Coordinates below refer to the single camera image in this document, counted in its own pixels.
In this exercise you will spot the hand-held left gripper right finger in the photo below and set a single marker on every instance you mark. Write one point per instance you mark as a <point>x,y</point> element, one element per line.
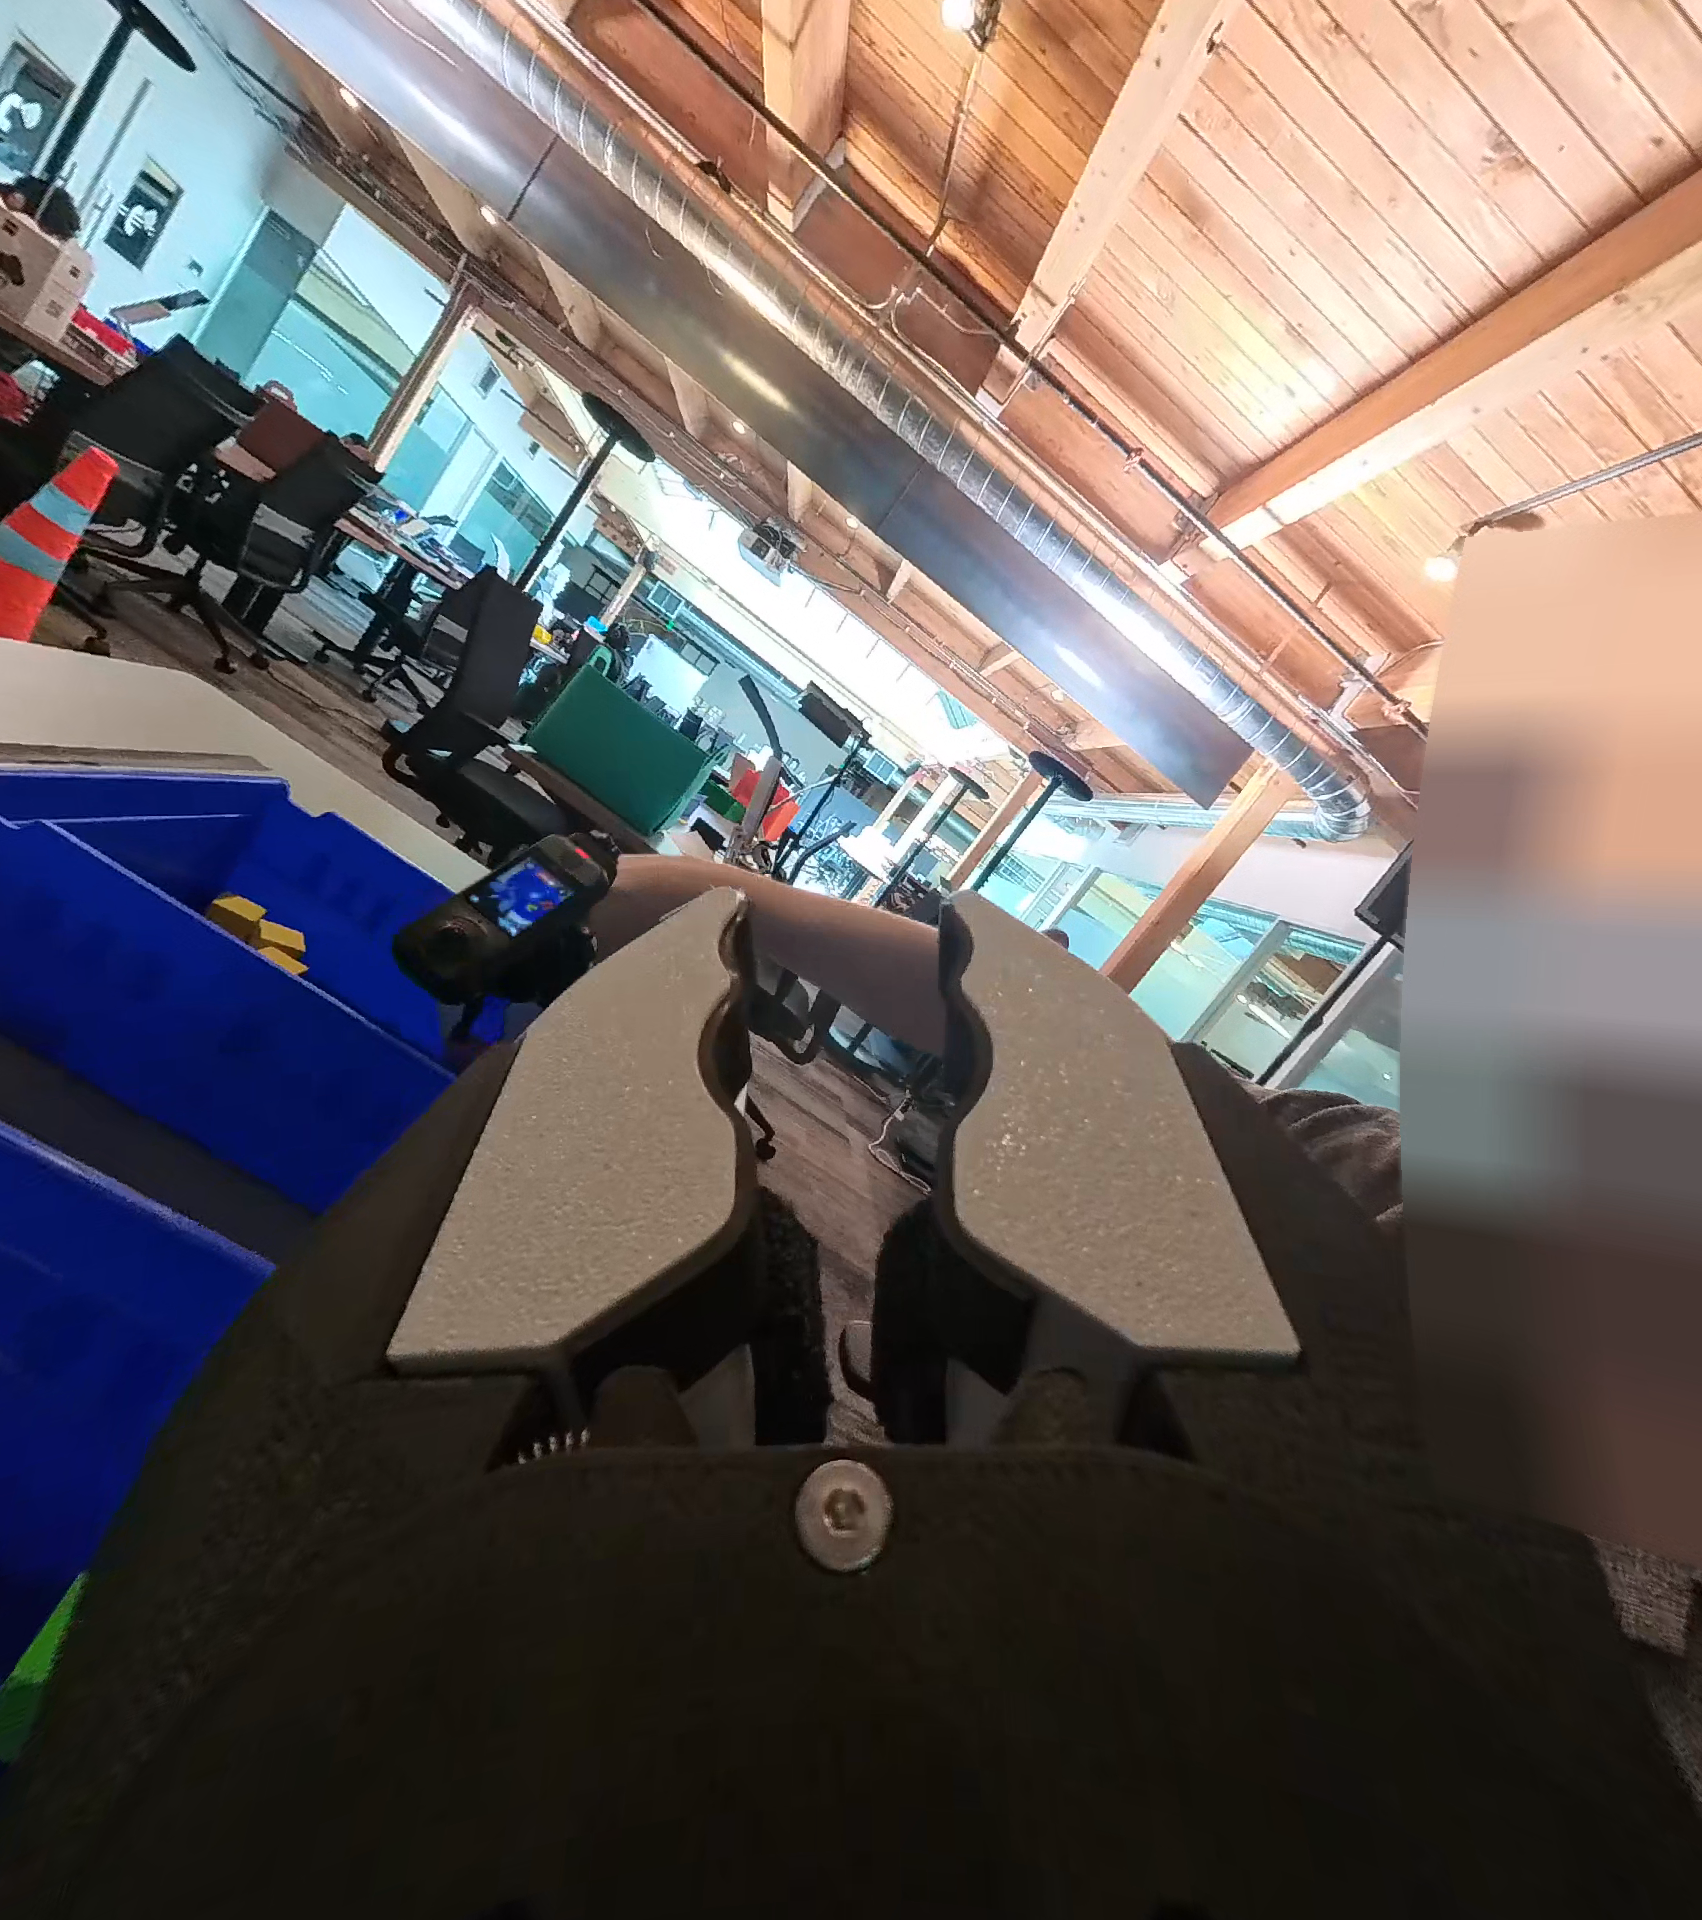
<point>1106,1184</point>

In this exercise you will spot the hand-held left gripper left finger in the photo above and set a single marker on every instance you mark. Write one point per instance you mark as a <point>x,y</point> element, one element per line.
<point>581,1184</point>

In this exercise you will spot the blue plastic bin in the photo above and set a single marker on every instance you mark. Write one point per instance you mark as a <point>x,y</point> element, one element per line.
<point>10,1320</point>
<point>160,1035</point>

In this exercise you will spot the yellow cube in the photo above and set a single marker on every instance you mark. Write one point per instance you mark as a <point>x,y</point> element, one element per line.
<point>236,910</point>
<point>279,944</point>

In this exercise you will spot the green partition panel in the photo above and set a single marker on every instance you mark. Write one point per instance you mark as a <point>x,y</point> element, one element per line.
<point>619,751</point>

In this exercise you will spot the red chair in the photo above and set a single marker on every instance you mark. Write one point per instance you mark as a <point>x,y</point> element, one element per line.
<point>761,795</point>

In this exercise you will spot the black monitor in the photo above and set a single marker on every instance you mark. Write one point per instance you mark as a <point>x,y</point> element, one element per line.
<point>1384,893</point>

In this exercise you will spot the black pole stand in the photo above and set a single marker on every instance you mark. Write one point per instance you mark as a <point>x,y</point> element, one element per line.
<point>1060,773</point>
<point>619,428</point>
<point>116,61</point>

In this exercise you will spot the orange traffic cone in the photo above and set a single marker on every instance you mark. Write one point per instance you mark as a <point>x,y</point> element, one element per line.
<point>18,554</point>

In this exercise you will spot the black ceiling panel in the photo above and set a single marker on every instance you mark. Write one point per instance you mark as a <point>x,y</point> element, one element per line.
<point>940,524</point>

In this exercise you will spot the ceiling spot lamp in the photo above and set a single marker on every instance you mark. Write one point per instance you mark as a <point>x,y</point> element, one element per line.
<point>1438,566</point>

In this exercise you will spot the green cube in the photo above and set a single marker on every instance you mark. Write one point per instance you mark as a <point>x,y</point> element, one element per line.
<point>27,1681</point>

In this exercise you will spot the white cardboard box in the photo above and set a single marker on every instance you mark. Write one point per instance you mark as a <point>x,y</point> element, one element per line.
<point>18,263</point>

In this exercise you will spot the silver ventilation duct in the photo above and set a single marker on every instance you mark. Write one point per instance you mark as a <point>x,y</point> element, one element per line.
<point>1308,780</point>

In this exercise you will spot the wall poster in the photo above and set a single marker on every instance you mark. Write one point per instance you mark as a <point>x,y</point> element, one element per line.
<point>143,213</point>
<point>29,108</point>

